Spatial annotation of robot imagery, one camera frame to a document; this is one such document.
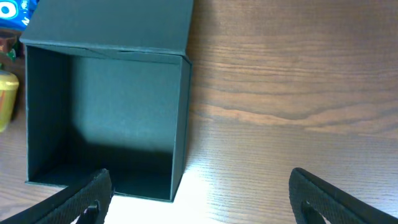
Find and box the red KitKat Milo bar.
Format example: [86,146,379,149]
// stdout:
[1,27,25,62]

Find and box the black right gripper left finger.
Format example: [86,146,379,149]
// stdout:
[1,169,113,224]

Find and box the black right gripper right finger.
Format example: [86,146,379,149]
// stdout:
[289,167,397,224]

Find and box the blue Oreo cookie pack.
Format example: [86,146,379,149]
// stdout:
[0,0,39,31]

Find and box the yellow Mentos bottle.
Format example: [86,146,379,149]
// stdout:
[0,70,19,132]

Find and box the dark green box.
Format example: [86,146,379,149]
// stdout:
[21,0,194,202]

